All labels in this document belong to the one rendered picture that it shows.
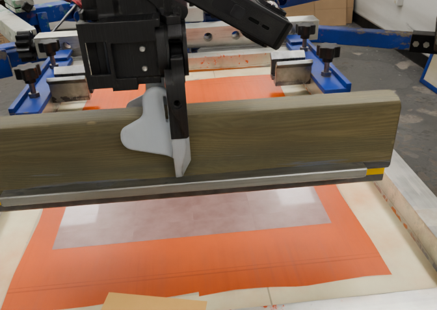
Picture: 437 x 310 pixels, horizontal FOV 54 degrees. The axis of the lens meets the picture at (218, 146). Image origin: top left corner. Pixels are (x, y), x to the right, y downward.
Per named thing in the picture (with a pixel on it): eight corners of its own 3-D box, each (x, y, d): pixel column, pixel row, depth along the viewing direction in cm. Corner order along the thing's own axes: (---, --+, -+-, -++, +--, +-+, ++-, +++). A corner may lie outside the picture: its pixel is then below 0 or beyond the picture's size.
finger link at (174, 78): (168, 127, 40) (159, 30, 36) (188, 125, 40) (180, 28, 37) (168, 145, 35) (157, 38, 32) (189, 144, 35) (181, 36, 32)
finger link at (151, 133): (129, 179, 41) (116, 83, 38) (192, 173, 41) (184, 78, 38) (125, 194, 38) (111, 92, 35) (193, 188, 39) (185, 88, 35)
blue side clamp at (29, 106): (47, 142, 78) (37, 106, 75) (18, 144, 78) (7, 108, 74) (77, 81, 104) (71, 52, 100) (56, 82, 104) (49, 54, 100)
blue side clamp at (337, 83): (347, 117, 82) (352, 83, 78) (321, 119, 81) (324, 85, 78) (305, 65, 108) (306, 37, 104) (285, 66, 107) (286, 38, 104)
